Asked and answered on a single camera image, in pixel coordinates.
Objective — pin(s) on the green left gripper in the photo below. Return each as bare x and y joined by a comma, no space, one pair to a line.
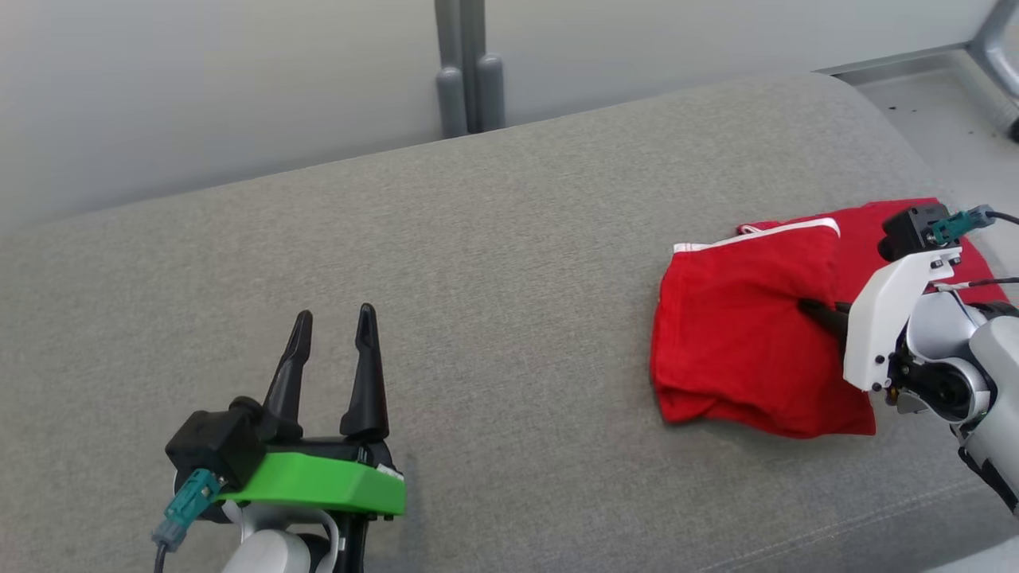
318,481

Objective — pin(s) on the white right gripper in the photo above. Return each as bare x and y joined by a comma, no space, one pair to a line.
872,334

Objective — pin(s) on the red jersey with number print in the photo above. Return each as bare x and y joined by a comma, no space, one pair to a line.
740,334

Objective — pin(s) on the black caster wheel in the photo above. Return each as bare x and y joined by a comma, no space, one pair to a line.
1013,131

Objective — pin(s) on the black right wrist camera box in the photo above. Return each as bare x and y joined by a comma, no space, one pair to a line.
911,231

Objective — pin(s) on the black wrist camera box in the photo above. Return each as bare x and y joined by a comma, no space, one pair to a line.
211,446
911,231

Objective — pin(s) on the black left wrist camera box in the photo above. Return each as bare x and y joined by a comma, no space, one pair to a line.
211,446

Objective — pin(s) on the grey partition base rail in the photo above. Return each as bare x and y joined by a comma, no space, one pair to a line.
899,65

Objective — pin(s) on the grey frame leg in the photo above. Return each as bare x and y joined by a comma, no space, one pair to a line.
995,40

